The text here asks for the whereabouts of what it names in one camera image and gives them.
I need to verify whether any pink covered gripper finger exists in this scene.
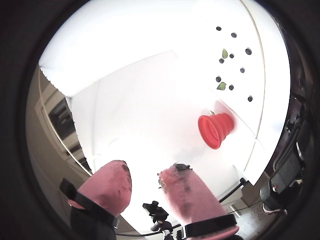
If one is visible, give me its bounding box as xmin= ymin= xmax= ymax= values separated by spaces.
xmin=59 ymin=160 xmax=132 ymax=240
xmin=157 ymin=164 xmax=240 ymax=240

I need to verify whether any red collapsible silicone cup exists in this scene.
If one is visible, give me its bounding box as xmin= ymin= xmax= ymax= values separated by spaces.
xmin=197 ymin=112 xmax=235 ymax=151

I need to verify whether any small black tripod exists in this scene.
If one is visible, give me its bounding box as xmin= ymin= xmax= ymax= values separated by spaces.
xmin=149 ymin=216 xmax=175 ymax=236

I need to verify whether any white backdrop board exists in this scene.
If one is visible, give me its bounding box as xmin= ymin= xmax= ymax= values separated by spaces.
xmin=38 ymin=0 xmax=253 ymax=100
xmin=71 ymin=49 xmax=241 ymax=233

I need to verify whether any thin wooden stick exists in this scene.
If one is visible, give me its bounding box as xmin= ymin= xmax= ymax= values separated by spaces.
xmin=243 ymin=2 xmax=267 ymax=173

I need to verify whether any black camera on tripod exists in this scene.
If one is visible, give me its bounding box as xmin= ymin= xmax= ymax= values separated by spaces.
xmin=142 ymin=200 xmax=169 ymax=219

